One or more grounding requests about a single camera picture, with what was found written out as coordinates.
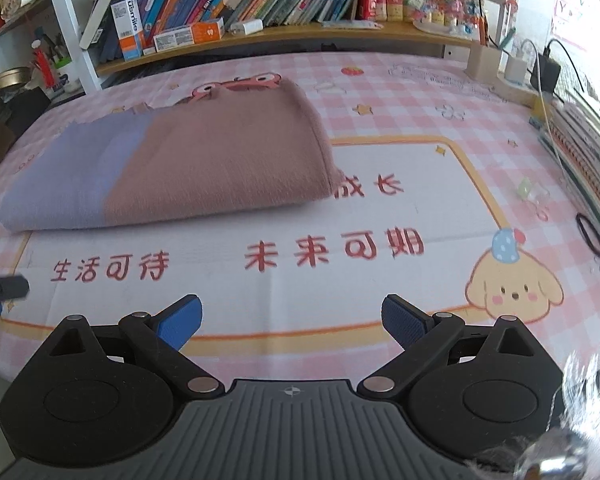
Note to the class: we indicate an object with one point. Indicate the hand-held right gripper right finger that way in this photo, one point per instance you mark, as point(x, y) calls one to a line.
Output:
point(405, 321)

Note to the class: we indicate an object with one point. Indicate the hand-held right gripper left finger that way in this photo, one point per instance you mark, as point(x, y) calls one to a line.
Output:
point(180, 322)

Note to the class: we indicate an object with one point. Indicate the pink and purple sweater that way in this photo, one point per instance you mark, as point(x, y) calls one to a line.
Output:
point(205, 160)

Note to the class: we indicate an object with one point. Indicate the small green white clip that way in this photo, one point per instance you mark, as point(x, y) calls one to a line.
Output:
point(527, 191)

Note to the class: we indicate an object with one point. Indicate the black box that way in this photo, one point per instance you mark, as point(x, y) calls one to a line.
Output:
point(27, 107)

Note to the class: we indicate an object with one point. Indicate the clear plastic wrap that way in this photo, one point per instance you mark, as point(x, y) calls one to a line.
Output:
point(590, 410)

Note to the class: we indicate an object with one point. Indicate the brass bowl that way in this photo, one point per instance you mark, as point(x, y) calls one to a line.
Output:
point(10, 79)

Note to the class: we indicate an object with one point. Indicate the white jar with green lid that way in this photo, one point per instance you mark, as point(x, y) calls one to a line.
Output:
point(71, 80)

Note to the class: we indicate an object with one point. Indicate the red tassel ornament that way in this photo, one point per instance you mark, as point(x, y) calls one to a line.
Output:
point(44, 67)

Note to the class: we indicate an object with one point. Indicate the stack of spiral books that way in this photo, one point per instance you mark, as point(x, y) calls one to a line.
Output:
point(587, 160)

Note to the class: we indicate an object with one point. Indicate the bunch of pens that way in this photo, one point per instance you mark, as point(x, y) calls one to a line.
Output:
point(60, 45)

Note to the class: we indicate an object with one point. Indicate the white power strip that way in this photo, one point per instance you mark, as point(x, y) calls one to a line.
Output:
point(522, 91)

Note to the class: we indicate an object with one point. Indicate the beige block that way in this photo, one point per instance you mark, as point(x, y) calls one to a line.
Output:
point(484, 62)

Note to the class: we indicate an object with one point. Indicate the white plug adapter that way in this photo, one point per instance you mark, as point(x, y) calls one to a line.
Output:
point(516, 69)

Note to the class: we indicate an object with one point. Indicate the black power adapter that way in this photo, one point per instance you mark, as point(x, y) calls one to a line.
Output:
point(547, 74)

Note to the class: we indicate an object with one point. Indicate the tall white orange box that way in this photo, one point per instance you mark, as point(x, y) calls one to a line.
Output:
point(129, 27)

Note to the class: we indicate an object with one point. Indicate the long white orange box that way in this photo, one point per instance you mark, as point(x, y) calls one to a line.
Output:
point(190, 35)

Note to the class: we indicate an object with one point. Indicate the thick white-paged book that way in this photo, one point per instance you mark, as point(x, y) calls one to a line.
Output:
point(100, 12)

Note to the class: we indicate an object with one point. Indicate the flat blue white packet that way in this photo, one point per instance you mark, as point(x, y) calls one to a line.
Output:
point(352, 24)

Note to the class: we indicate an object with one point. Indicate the colourful bead ornament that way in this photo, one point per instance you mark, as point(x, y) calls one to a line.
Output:
point(447, 5)

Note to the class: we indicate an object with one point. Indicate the white frame wooden bookshelf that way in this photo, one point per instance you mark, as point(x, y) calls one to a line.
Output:
point(330, 35)

